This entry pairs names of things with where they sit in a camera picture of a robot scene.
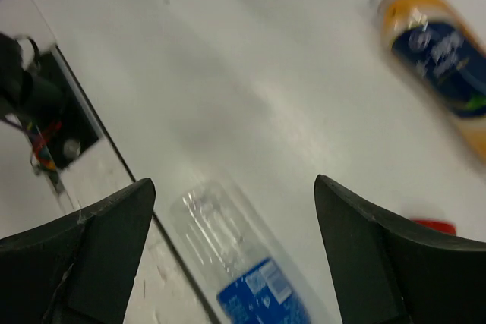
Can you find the orange juice bottle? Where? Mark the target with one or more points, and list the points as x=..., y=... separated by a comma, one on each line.
x=431, y=39

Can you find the red cap crushed bottle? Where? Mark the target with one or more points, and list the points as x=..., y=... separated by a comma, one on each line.
x=437, y=225

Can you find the clear bottle blue label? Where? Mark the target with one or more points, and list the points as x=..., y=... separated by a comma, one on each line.
x=252, y=277

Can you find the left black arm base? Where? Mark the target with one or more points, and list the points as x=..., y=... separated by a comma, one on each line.
x=41, y=97

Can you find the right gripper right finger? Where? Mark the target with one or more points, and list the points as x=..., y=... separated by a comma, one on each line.
x=388, y=269

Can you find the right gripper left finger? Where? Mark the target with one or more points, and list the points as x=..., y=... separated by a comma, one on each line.
x=81, y=267

